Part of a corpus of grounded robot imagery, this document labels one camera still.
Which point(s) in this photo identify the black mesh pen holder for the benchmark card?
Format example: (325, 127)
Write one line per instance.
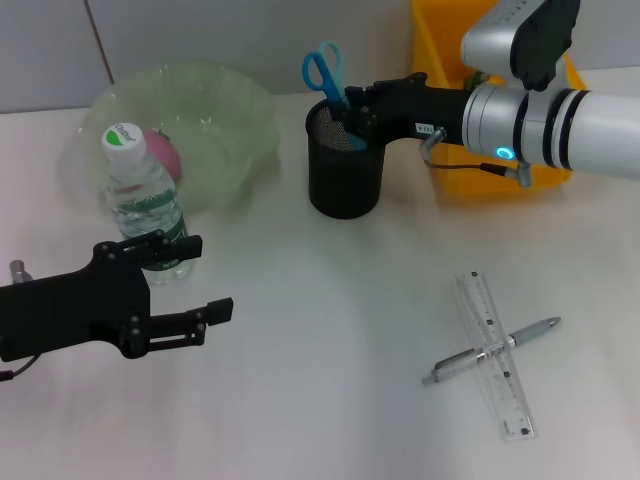
(345, 185)

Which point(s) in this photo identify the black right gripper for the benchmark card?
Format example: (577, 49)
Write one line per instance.
(430, 110)

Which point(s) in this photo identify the pale green glass fruit plate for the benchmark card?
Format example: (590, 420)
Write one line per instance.
(225, 130)

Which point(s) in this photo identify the yellow plastic bin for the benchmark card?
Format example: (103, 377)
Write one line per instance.
(430, 50)

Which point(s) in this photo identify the clear plastic ruler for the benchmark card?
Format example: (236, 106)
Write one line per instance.
(505, 385)

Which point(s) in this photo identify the pink toy peach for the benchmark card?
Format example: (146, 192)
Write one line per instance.
(167, 155)

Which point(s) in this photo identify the blue scissors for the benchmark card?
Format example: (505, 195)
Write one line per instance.
(334, 95)

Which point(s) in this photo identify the clear green-label water bottle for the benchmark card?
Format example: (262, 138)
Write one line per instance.
(140, 190)

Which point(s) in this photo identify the grey clear pen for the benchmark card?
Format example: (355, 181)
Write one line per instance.
(460, 361)

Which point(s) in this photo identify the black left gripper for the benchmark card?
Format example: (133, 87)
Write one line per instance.
(75, 310)

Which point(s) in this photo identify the green plastic wrapper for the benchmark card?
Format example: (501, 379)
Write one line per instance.
(476, 80)

